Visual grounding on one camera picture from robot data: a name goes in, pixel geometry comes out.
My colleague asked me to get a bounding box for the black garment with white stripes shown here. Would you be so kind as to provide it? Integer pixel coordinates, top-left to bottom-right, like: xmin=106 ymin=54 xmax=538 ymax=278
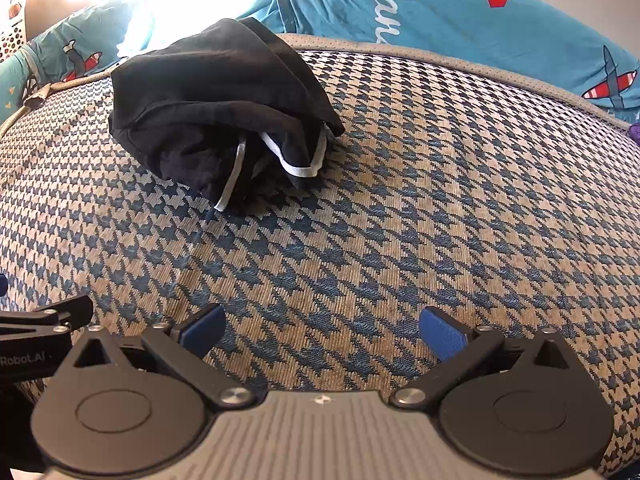
xmin=108 ymin=18 xmax=345 ymax=211

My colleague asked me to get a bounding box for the purple floral cloth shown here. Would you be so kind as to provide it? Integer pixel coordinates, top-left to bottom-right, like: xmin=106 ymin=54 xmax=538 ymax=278
xmin=628 ymin=122 xmax=640 ymax=145

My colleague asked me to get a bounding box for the white perforated laundry basket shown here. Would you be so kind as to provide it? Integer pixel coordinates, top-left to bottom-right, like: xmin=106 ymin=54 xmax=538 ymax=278
xmin=0 ymin=0 xmax=27 ymax=63

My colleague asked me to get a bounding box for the houndstooth blue beige mattress cover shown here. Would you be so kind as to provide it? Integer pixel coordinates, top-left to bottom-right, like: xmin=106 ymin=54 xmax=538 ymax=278
xmin=1 ymin=40 xmax=639 ymax=474

